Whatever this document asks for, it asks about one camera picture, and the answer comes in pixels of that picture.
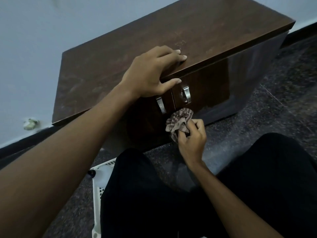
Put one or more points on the person's left hand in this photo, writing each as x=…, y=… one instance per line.
x=146, y=74

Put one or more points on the person's right hand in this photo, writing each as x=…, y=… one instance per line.
x=193, y=143

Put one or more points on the striped brown cleaning cloth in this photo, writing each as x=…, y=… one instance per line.
x=179, y=122

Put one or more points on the white spray bottle black trigger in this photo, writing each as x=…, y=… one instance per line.
x=100, y=175

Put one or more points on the person's left forearm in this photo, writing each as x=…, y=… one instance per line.
x=49, y=171

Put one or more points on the person's right forearm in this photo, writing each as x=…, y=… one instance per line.
x=232, y=205

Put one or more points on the person's black trousers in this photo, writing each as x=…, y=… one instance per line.
x=161, y=200

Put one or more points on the dark wooden table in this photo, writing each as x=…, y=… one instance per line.
x=185, y=34

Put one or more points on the white plastic lattice basket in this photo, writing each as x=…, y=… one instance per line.
x=97, y=195

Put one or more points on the white plaster lump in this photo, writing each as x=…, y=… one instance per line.
x=31, y=124

